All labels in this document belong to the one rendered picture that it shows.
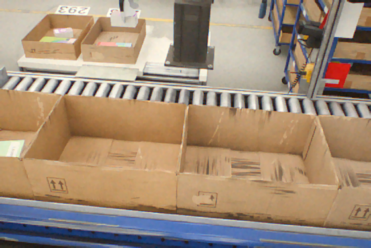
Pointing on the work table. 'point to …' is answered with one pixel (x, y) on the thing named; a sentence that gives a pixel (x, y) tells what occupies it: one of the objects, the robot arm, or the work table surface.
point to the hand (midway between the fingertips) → (124, 17)
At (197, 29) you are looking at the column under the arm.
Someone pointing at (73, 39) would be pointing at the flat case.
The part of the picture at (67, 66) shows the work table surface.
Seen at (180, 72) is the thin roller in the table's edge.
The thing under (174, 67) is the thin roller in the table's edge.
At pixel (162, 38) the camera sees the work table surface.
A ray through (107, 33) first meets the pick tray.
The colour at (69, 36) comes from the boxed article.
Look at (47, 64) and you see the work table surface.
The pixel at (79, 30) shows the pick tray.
